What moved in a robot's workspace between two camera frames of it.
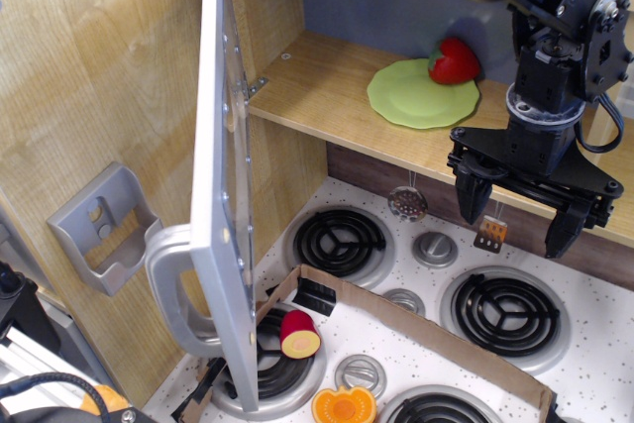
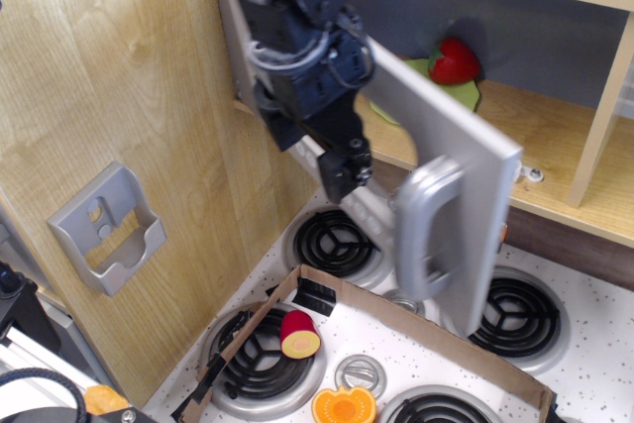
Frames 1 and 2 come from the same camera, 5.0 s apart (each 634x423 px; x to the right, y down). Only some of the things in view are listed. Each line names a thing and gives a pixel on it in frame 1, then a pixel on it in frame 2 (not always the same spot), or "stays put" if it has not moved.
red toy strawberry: x=452 y=62 stays put
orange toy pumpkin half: x=357 y=405 stays put
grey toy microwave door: x=220 y=237 -> x=457 y=205
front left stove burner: x=284 y=383 stays put
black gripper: x=554 y=168 -> x=309 y=78
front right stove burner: x=440 y=404 stays put
